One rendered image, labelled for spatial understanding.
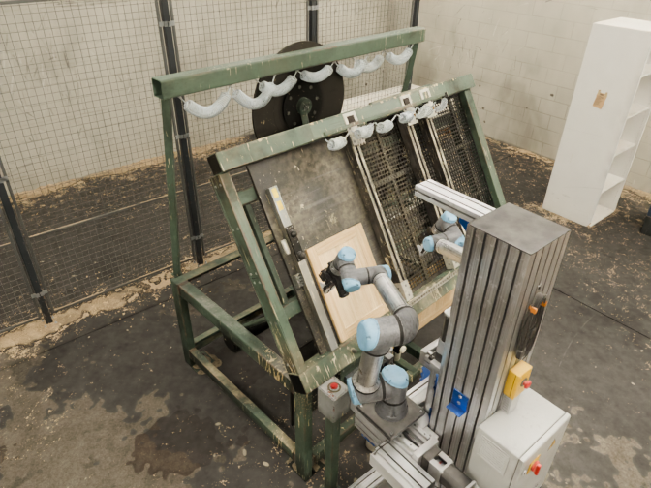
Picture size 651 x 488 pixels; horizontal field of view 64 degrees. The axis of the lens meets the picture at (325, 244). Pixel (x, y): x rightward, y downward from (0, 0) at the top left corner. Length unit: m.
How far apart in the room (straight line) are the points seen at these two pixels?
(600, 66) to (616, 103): 0.40
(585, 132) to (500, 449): 4.48
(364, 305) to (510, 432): 1.19
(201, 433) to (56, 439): 0.93
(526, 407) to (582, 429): 1.76
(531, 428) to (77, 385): 3.15
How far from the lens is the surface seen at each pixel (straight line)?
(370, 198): 3.10
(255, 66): 3.14
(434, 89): 3.70
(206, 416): 3.82
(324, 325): 2.85
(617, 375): 4.61
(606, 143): 6.13
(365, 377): 2.15
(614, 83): 6.01
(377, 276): 2.23
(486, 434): 2.24
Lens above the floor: 2.93
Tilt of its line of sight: 33 degrees down
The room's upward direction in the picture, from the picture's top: 1 degrees clockwise
